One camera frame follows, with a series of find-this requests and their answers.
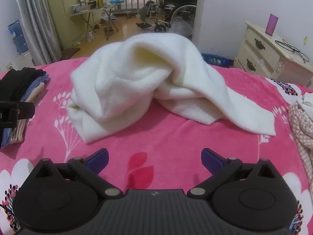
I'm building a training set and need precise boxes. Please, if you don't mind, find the pink floral blanket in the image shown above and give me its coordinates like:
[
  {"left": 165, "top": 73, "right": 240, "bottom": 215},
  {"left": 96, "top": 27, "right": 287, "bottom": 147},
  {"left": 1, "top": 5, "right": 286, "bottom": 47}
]
[{"left": 0, "top": 58, "right": 313, "bottom": 235}]

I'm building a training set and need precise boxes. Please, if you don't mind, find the white knit sweater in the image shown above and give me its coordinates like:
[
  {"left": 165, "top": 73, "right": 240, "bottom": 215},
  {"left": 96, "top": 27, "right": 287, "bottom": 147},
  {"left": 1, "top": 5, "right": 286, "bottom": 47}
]
[{"left": 67, "top": 32, "right": 277, "bottom": 144}]

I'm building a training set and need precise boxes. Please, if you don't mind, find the blue water jug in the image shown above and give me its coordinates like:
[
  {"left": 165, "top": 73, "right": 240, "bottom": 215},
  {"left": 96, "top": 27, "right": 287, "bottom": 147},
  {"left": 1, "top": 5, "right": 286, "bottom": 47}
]
[{"left": 7, "top": 20, "right": 28, "bottom": 54}]

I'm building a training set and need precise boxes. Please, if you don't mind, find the pink checked cloth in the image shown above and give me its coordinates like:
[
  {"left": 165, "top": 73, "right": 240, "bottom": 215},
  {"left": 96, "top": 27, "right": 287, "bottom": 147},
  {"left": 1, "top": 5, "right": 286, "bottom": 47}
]
[{"left": 289, "top": 101, "right": 313, "bottom": 191}]

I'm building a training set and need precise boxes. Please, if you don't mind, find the blue plastic pack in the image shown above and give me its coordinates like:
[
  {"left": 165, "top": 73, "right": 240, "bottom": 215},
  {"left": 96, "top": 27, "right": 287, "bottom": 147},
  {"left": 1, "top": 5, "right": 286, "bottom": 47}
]
[{"left": 201, "top": 53, "right": 231, "bottom": 67}]

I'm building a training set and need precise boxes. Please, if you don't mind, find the black cable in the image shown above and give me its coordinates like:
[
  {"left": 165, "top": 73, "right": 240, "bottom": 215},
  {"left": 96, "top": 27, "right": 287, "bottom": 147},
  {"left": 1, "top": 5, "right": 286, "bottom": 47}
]
[{"left": 274, "top": 39, "right": 312, "bottom": 63}]

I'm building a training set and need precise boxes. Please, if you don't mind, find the stack of folded clothes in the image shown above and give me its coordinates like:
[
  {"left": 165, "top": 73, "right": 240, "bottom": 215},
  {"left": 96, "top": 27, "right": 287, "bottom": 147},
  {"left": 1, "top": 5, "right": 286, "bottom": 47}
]
[{"left": 0, "top": 67, "right": 50, "bottom": 148}]

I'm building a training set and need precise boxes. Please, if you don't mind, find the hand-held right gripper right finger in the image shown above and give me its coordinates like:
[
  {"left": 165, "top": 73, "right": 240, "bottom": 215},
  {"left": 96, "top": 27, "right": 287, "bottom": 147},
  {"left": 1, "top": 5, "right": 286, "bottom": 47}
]
[{"left": 188, "top": 148, "right": 277, "bottom": 199}]

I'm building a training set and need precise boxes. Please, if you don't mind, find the cream nightstand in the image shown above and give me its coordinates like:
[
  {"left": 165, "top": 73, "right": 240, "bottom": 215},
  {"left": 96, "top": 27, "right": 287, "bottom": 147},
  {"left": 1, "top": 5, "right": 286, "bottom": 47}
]
[{"left": 234, "top": 21, "right": 313, "bottom": 87}]

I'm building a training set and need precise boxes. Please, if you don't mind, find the white crumpled cloth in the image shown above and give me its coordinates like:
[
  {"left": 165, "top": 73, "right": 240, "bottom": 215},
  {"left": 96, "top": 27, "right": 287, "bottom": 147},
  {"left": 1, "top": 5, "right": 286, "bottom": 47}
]
[{"left": 296, "top": 92, "right": 313, "bottom": 121}]

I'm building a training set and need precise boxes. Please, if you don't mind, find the wheelchair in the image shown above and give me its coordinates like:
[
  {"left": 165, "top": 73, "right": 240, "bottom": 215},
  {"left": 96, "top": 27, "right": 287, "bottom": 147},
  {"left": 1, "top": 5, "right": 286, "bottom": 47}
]
[{"left": 136, "top": 0, "right": 198, "bottom": 33}]

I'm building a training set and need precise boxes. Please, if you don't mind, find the clear plastic bag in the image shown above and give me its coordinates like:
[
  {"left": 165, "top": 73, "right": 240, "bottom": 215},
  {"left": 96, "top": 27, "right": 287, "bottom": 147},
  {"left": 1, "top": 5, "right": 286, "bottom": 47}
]
[{"left": 171, "top": 18, "right": 194, "bottom": 38}]

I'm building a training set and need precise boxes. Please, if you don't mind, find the grey curtain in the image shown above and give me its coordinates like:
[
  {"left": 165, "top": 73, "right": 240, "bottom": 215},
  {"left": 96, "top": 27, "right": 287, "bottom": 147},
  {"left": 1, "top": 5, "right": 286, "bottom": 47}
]
[{"left": 17, "top": 0, "right": 63, "bottom": 65}]

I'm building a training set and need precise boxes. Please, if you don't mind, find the purple cup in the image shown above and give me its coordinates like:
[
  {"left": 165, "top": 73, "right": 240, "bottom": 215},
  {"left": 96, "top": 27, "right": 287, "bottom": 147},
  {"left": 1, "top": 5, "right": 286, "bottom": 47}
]
[{"left": 265, "top": 13, "right": 279, "bottom": 37}]

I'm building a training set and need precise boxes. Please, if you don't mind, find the folding table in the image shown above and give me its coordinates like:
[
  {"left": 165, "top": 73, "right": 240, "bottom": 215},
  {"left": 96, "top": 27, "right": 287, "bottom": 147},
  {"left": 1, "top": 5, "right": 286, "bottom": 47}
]
[{"left": 70, "top": 4, "right": 119, "bottom": 42}]

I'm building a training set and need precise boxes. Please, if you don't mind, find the dark door mat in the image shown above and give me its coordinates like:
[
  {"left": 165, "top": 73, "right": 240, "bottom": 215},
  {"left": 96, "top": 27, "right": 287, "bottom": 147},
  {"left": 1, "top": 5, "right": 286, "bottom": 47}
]
[{"left": 60, "top": 48, "right": 81, "bottom": 60}]

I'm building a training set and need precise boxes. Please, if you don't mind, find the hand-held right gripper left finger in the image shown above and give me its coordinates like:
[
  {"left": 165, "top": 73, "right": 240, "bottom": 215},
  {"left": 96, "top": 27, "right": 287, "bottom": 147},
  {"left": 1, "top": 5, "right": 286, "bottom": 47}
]
[{"left": 34, "top": 148, "right": 120, "bottom": 199}]

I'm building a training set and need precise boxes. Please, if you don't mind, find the pale yellow wardrobe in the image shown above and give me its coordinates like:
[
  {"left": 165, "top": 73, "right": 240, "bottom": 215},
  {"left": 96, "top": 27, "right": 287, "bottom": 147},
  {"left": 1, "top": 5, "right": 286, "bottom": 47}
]
[{"left": 46, "top": 0, "right": 104, "bottom": 45}]

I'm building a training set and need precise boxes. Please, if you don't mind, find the white water dispenser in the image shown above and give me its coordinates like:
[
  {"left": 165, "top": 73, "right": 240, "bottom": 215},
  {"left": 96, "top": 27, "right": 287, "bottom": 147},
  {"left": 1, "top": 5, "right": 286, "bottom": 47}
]
[{"left": 15, "top": 52, "right": 35, "bottom": 67}]

